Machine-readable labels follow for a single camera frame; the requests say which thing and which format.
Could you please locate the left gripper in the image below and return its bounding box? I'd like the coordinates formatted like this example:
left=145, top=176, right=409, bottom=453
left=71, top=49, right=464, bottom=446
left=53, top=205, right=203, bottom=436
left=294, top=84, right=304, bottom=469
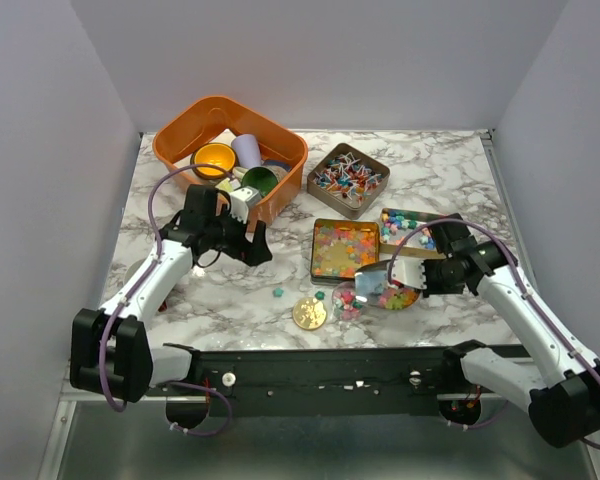
left=206, top=204, right=273, bottom=266

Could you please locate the gold tin of pastel candies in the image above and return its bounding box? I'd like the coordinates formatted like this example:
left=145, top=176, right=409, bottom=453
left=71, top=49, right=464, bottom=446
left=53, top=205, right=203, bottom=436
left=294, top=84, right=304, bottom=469
left=378, top=208, right=444, bottom=259

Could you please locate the steel scoop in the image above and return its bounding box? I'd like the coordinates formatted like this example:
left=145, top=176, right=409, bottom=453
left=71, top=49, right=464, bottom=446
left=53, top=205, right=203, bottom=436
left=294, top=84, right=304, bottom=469
left=354, top=259, right=422, bottom=310

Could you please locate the gold tin of translucent candies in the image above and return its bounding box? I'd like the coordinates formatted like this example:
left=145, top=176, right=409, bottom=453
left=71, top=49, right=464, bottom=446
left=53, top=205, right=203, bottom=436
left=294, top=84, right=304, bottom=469
left=309, top=218, right=380, bottom=285

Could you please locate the gold jar lid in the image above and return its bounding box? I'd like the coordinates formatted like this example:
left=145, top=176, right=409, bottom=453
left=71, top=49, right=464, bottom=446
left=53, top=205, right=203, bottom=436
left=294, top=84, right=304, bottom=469
left=292, top=297, right=327, bottom=331

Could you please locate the clear glass jar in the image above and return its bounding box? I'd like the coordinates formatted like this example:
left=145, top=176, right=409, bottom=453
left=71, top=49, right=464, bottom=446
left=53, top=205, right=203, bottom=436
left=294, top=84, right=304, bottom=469
left=331, top=282, right=363, bottom=321

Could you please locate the tin of lollipops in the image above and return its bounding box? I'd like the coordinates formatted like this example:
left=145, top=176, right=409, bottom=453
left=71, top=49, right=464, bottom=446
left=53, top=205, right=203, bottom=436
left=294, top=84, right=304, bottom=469
left=307, top=143, right=390, bottom=220

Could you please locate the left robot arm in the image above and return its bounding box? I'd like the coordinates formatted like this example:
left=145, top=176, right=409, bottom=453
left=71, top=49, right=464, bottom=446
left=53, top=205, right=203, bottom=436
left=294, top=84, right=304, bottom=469
left=69, top=185, right=272, bottom=409

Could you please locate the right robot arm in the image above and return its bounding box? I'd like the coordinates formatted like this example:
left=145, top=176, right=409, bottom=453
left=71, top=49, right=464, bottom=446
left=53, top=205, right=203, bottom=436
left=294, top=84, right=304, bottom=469
left=424, top=215, right=600, bottom=448

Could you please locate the green bowl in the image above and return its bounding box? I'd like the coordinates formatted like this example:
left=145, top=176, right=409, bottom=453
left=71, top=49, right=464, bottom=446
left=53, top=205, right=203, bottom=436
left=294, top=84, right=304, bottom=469
left=241, top=166, right=279, bottom=198

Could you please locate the floral patterned cup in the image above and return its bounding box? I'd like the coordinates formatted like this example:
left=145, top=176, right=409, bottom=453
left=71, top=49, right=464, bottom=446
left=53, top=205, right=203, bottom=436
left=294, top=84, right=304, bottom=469
left=262, top=159, right=291, bottom=183

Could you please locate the lavender cup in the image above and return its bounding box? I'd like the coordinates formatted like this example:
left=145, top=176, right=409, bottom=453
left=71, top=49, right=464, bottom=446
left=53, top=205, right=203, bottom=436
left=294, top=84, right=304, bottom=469
left=231, top=134, right=262, bottom=170

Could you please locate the orange-lined dark bowl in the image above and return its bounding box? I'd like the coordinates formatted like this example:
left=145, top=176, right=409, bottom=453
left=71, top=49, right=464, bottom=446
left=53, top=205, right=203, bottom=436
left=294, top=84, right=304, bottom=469
left=190, top=143, right=237, bottom=181

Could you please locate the orange plastic bin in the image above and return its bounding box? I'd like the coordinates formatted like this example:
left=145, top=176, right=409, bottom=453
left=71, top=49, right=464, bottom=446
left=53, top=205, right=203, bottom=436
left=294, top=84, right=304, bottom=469
left=153, top=96, right=308, bottom=231

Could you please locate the white teacup red handle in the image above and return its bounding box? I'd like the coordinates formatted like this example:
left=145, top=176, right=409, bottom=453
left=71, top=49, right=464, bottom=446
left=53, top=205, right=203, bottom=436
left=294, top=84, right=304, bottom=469
left=123, top=260, right=168, bottom=313

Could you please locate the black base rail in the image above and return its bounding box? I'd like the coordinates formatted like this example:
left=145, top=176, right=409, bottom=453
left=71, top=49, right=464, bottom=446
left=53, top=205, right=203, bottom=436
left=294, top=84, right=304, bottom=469
left=144, top=342, right=536, bottom=419

